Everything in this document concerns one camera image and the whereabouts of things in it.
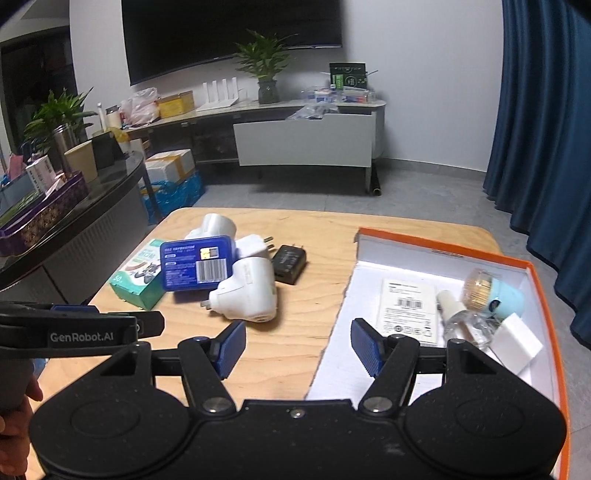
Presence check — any large white travel adapter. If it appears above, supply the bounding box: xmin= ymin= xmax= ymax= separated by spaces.
xmin=200 ymin=257 xmax=277 ymax=323

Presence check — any green adhesive bandage box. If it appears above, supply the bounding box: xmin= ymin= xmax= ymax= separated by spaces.
xmin=109 ymin=239 xmax=164 ymax=310

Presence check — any blue plastic case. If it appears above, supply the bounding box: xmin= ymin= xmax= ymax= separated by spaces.
xmin=160 ymin=235 xmax=235 ymax=292

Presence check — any black ugreen charger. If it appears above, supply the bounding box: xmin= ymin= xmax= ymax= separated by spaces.
xmin=271 ymin=245 xmax=308 ymax=285

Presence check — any clear glass refill bottle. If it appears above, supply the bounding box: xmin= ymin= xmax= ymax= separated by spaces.
xmin=436 ymin=290 xmax=501 ymax=350

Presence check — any light blue toothpick jar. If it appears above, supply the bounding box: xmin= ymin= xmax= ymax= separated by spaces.
xmin=461 ymin=269 xmax=525 ymax=321

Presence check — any white round plug adapter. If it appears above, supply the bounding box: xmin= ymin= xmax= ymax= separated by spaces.
xmin=184 ymin=213 xmax=236 ymax=240

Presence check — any small white usb charger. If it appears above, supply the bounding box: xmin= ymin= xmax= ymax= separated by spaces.
xmin=489 ymin=313 xmax=543 ymax=375

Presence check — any person's left hand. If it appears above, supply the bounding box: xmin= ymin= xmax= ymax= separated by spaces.
xmin=1 ymin=376 xmax=43 ymax=476

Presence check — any round black side table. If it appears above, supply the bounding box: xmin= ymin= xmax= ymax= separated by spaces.
xmin=1 ymin=151 xmax=148 ymax=304

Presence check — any light wooden table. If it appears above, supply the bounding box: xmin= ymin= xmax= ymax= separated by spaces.
xmin=27 ymin=207 xmax=507 ymax=480

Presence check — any orange white shallow box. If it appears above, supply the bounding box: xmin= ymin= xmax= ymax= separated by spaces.
xmin=294 ymin=229 xmax=569 ymax=479

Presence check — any purple patterned tray box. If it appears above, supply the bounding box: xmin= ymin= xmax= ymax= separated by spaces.
xmin=1 ymin=171 xmax=89 ymax=257

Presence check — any white medicine box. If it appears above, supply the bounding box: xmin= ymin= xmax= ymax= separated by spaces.
xmin=25 ymin=155 xmax=56 ymax=194

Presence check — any beige paper cup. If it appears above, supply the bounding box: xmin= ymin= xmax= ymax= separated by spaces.
xmin=64 ymin=140 xmax=98 ymax=183

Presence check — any blue plastic bag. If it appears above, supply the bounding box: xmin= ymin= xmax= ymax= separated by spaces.
xmin=151 ymin=172 xmax=205 ymax=218

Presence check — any steel thermos bottle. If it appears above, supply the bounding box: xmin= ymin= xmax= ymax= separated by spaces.
xmin=52 ymin=123 xmax=77 ymax=173

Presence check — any white cardboard carton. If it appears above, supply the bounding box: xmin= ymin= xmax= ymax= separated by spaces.
xmin=145 ymin=149 xmax=195 ymax=184

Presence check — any potted plant beside table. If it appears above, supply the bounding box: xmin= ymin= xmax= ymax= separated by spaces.
xmin=24 ymin=88 xmax=97 ymax=149

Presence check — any white tv console cabinet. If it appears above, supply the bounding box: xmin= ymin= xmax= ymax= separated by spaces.
xmin=128 ymin=100 xmax=387 ymax=195

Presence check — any white plastic bag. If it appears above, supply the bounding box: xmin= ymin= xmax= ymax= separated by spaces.
xmin=120 ymin=87 xmax=160 ymax=127

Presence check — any yellow cardboard box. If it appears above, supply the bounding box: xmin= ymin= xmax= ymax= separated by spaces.
xmin=156 ymin=90 xmax=195 ymax=119

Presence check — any dark blue curtain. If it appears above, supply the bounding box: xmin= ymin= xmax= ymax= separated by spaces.
xmin=484 ymin=1 xmax=590 ymax=346

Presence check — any white wifi router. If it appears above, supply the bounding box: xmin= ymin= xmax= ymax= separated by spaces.
xmin=197 ymin=77 xmax=239 ymax=111

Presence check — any black green product box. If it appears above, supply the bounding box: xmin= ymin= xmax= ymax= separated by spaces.
xmin=329 ymin=62 xmax=368 ymax=90

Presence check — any potted green plant on console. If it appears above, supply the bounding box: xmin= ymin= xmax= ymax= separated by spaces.
xmin=235 ymin=30 xmax=290 ymax=105

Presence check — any wall mounted black television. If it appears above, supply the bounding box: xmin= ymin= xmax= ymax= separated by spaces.
xmin=121 ymin=0 xmax=342 ymax=85

